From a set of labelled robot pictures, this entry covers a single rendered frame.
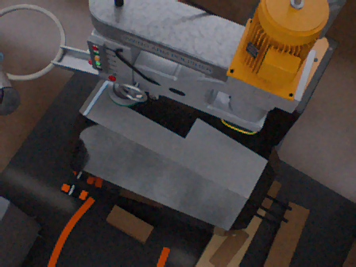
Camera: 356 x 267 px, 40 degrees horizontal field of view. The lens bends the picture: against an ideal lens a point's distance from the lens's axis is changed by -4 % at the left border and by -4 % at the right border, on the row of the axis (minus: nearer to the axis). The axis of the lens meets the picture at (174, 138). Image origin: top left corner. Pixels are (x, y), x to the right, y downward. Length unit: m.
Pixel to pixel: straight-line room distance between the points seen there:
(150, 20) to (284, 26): 0.64
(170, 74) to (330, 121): 1.93
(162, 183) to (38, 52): 1.69
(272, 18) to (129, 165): 1.47
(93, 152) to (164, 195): 0.47
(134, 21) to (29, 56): 2.05
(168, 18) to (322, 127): 2.11
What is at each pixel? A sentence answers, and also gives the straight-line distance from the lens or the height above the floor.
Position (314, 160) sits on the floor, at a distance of 3.82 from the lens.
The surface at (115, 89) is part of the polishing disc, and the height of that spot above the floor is 0.85.
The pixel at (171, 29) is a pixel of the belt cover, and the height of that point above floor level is 1.70.
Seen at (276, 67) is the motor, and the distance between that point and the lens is 1.75.
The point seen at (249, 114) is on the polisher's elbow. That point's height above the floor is 1.33.
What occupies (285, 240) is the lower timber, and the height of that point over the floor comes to 0.09.
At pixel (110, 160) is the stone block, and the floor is 0.70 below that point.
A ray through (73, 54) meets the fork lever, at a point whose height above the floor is 0.92.
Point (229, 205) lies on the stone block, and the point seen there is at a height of 0.76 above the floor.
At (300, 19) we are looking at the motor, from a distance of 1.70.
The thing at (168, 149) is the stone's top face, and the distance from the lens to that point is 2.77.
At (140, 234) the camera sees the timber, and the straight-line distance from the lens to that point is 3.37.
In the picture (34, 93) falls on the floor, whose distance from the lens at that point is 3.89.
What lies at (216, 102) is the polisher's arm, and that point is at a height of 1.25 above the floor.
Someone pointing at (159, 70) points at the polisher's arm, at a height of 1.40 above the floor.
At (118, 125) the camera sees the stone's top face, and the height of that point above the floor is 0.83.
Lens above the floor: 3.47
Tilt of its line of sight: 71 degrees down
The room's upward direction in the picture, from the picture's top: 9 degrees clockwise
